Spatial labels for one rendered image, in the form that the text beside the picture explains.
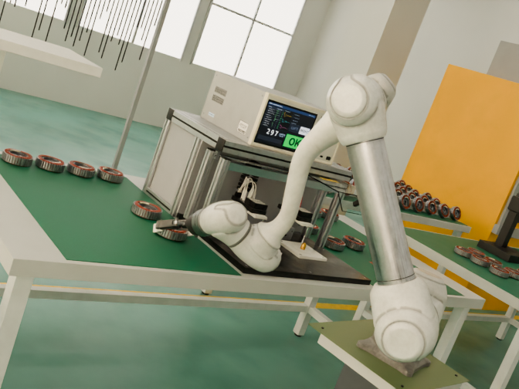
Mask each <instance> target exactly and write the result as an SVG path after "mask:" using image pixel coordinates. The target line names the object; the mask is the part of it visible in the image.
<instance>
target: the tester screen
mask: <svg viewBox="0 0 519 389"><path fill-rule="evenodd" d="M315 117H316V116H314V115H311V114H309V113H305V112H302V111H299V110H295V109H292V108H289V107H285V106H282V105H279V104H277V103H272V102H270V101H269V103H268V106H267V108H266V112H265V114H264V117H263V120H262V123H261V125H260V127H259V131H258V134H257V135H256V139H255V140H258V141H260V142H263V143H267V144H272V145H276V146H278V147H284V146H283V143H284V141H285V138H286V136H287V134H290V135H294V136H296V137H301V138H305V136H304V135H302V134H297V133H294V132H291V131H288V130H289V129H290V125H291V124H295V125H297V126H301V127H306V128H308V129H311V128H312V125H313V122H314V119H315ZM267 128H270V129H272V130H277V131H279V133H278V136H277V137H274V136H270V135H268V134H266V130H267ZM259 134H261V135H263V136H267V137H272V138H275V139H278V140H282V143H281V144H277V143H274V142H270V141H267V140H262V139H259V138H257V137H258V135H259ZM284 148H287V149H291V150H294V151H295V150H296V149H293V148H289V147H284Z"/></svg>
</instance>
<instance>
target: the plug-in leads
mask: <svg viewBox="0 0 519 389"><path fill-rule="evenodd" d="M249 179H251V181H249ZM247 182H248V183H247ZM250 182H252V184H253V183H254V184H255V186H256V183H255V182H254V181H253V179H252V178H247V176H246V178H245V180H244V182H243V184H242V186H241V188H238V189H239V190H238V191H236V193H235V194H234V195H235V196H236V197H239V198H241V199H242V201H245V199H246V193H247V188H248V184H249V183H250ZM246 185H247V187H246ZM244 186H245V187H244ZM243 187H244V189H243ZM241 191H243V192H242V193H241ZM253 192H254V193H253ZM252 195H253V198H254V199H255V197H256V189H255V191H254V185H253V187H252V188H251V190H250V191H249V194H248V196H247V198H251V197H252Z"/></svg>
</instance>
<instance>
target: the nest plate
mask: <svg viewBox="0 0 519 389"><path fill-rule="evenodd" d="M280 244H281V245H282V246H283V247H284V248H285V249H287V250H288V251H290V252H292V253H293V254H294V255H295V256H296V257H298V258H299V259H311V260H318V261H325V262H326V261H327V259H326V258H325V257H324V256H322V255H321V254H320V253H318V252H316V251H315V250H313V249H312V248H311V247H310V246H308V245H307V246H306V248H305V250H303V249H300V247H301V245H302V243H301V242H291V241H285V240H281V242H280Z"/></svg>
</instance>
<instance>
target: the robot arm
mask: <svg viewBox="0 0 519 389"><path fill-rule="evenodd" d="M395 91H396V88H395V85H394V84H393V82H392V81H391V80H390V79H389V78H388V77H387V76H386V75H385V74H384V73H375V74H372V75H369V76H365V75H361V74H349V75H346V76H342V77H341V78H340V79H338V80H337V81H335V82H334V83H333V85H332V86H331V88H330V89H329V91H328V93H327V99H326V107H327V112H326V113H325V115H323V116H322V118H321V119H320V120H319V121H318V122H317V124H316V125H315V126H314V127H313V128H312V129H311V131H310V132H309V133H308V134H307V135H306V136H305V138H304V139H303V140H302V141H301V142H300V144H299V145H298V147H297V149H296V150H295V152H294V155H293V158H292V161H291V163H290V169H289V173H288V177H287V184H286V187H285V192H284V196H283V203H282V206H281V209H280V213H279V214H278V216H277V217H276V218H275V219H274V220H272V221H271V222H267V223H265V222H260V223H257V224H251V223H250V222H249V221H248V220H247V219H248V214H247V210H246V208H245V207H244V206H243V205H242V204H240V203H239V202H237V201H219V202H216V203H214V204H211V205H209V206H208V207H207V208H203V209H200V210H198V211H196V212H195V213H194V214H192V215H190V216H189V217H188V219H185V220H178V218H175V219H169V220H160V221H157V222H156V224H154V226H153V232H154V233H155V232H161V231H164V230H165V229H177V230H179V231H187V232H188V234H187V236H186V238H187V237H190V236H195V237H196V238H198V236H199V235H200V236H203V237H206V236H210V235H212V236H213V237H215V238H217V239H219V240H220V241H222V242H224V243H225V244H226V245H227V246H228V247H230V248H231V250H232V251H233V252H234V253H235V254H236V255H237V256H238V257H239V258H240V259H241V260H242V261H244V262H245V264H247V265H248V266H250V267H252V268H253V269H255V270H257V271H260V272H271V271H273V270H274V269H276V268H277V267H278V265H279V264H280V261H281V252H280V250H279V248H280V242H281V239H282V237H284V236H285V234H287V232H288V231H289V230H290V228H291V227H292V225H293V224H294V222H295V220H296V217H297V214H298V211H299V208H300V203H301V200H302V197H303V193H304V189H305V185H306V183H307V177H308V174H309V171H310V168H311V165H312V164H313V162H314V160H315V158H316V157H317V156H318V155H319V154H320V153H321V152H323V151H325V150H326V149H328V148H329V147H331V146H333V145H335V144H336V143H338V142H340V143H341V144H342V145H343V146H346V148H347V152H348V158H349V161H350V165H351V171H352V175H353V178H354V185H355V188H356V192H357V196H358V202H359V205H360V209H361V215H362V219H363V222H364V226H365V232H366V235H367V240H368V246H369V249H370V253H371V259H372V262H373V266H374V270H375V276H376V279H377V282H376V283H375V284H374V286H373V287H372V289H371V292H370V300H371V311H372V316H373V324H374V327H375V332H374V333H373V334H372V336H371V337H369V338H368V339H365V340H359V341H358V342H357V344H356V345H357V347H359V348H360V349H362V350H365V351H367V352H369V353H370V354H372V355H373V356H375V357H377V358H378V359H380V360H382V361H384V362H385V363H387V364H388V365H390V366H392V367H394V368H395V369H396V370H398V371H399V372H401V373H402V374H404V375H405V376H407V377H412V375H413V374H414V373H415V372H416V371H418V370H420V369H422V368H424V367H429V365H430V364H431V361H430V360H429V359H427V358H426V357H427V356H428V355H429V354H430V353H431V352H432V351H433V349H434V347H435V345H436V342H437V339H438V336H439V323H440V321H441V319H442V316H443V312H444V309H445V308H446V304H447V290H446V285H445V283H444V281H443V279H442V278H440V277H439V276H437V275H435V274H433V273H431V272H428V271H426V270H424V269H420V268H413V265H412V259H411V255H410V252H409V246H408V242H407V238H406V235H405V229H404V225H403V221H402V215H401V212H400V207H399V202H398V198H397V194H396V190H395V185H394V181H393V177H392V171H391V168H390V163H389V160H388V154H387V150H386V146H385V140H384V137H385V135H386V133H387V129H388V128H387V121H386V113H385V109H386V108H387V107H388V106H389V105H390V103H391V102H392V101H393V99H394V97H395ZM181 227H182V228H181Z"/></svg>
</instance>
